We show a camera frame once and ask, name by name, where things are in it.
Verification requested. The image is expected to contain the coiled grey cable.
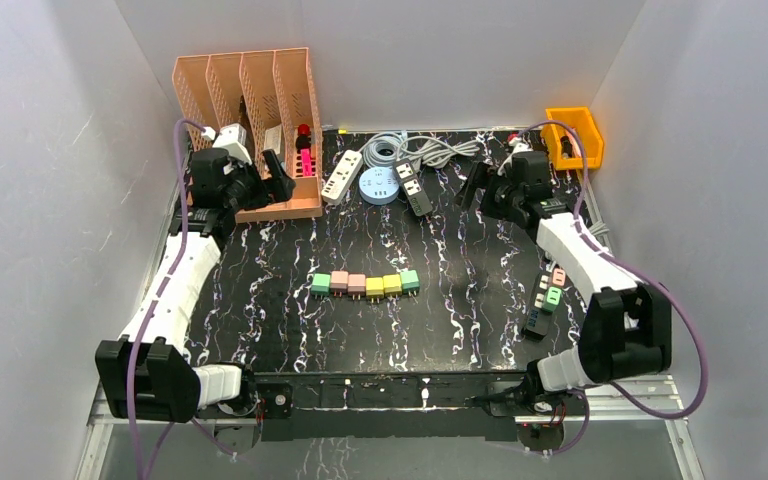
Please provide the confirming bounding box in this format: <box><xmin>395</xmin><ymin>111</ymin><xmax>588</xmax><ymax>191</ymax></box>
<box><xmin>362</xmin><ymin>131</ymin><xmax>412</xmax><ymax>170</ymax></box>

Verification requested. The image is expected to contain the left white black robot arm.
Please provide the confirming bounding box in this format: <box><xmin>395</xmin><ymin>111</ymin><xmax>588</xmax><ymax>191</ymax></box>
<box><xmin>95</xmin><ymin>147</ymin><xmax>295</xmax><ymax>423</ymax></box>

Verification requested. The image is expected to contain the white power strip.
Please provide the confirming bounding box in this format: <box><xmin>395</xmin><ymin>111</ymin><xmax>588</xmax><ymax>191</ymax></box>
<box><xmin>321</xmin><ymin>150</ymin><xmax>363</xmax><ymax>205</ymax></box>

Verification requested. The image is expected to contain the yellow plug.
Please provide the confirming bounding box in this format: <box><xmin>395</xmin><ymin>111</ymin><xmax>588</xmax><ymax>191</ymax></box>
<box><xmin>365</xmin><ymin>277</ymin><xmax>385</xmax><ymax>303</ymax></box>
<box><xmin>382</xmin><ymin>273</ymin><xmax>403</xmax><ymax>298</ymax></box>

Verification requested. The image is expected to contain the black power strip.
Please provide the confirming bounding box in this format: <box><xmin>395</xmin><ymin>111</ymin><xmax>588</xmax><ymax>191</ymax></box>
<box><xmin>394</xmin><ymin>161</ymin><xmax>433</xmax><ymax>217</ymax></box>
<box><xmin>520</xmin><ymin>262</ymin><xmax>567</xmax><ymax>342</ymax></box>

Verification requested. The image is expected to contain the orange storage bin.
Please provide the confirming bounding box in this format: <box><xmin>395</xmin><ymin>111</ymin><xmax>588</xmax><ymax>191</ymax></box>
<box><xmin>541</xmin><ymin>107</ymin><xmax>604</xmax><ymax>171</ymax></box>

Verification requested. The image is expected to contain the round blue power socket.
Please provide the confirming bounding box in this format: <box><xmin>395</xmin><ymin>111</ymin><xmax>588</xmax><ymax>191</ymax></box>
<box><xmin>358</xmin><ymin>166</ymin><xmax>401</xmax><ymax>206</ymax></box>

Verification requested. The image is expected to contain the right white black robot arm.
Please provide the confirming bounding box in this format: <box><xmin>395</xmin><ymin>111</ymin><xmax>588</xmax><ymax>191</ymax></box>
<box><xmin>455</xmin><ymin>151</ymin><xmax>672</xmax><ymax>414</ymax></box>

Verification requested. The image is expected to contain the green plug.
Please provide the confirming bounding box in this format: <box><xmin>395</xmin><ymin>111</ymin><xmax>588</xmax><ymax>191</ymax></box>
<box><xmin>399</xmin><ymin>269</ymin><xmax>420</xmax><ymax>296</ymax></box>
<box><xmin>310</xmin><ymin>272</ymin><xmax>331</xmax><ymax>296</ymax></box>

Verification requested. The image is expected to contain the grey cable bundle with plug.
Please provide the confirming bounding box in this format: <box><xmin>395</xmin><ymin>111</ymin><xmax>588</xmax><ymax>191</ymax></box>
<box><xmin>410</xmin><ymin>132</ymin><xmax>485</xmax><ymax>168</ymax></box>

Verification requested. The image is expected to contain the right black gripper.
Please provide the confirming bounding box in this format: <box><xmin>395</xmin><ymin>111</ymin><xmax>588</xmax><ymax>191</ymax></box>
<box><xmin>451</xmin><ymin>161</ymin><xmax>523</xmax><ymax>223</ymax></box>

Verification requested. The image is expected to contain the pink plug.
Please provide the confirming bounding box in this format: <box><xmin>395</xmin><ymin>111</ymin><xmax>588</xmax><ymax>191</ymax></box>
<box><xmin>347</xmin><ymin>273</ymin><xmax>366</xmax><ymax>299</ymax></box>
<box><xmin>329</xmin><ymin>270</ymin><xmax>349</xmax><ymax>296</ymax></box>

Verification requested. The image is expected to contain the aluminium base frame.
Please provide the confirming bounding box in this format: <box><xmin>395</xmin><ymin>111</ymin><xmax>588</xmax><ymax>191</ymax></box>
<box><xmin>75</xmin><ymin>374</ymin><xmax>703</xmax><ymax>480</ymax></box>

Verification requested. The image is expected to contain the pink file organizer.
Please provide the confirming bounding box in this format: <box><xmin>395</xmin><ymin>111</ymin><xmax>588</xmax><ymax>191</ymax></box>
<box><xmin>172</xmin><ymin>47</ymin><xmax>324</xmax><ymax>223</ymax></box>

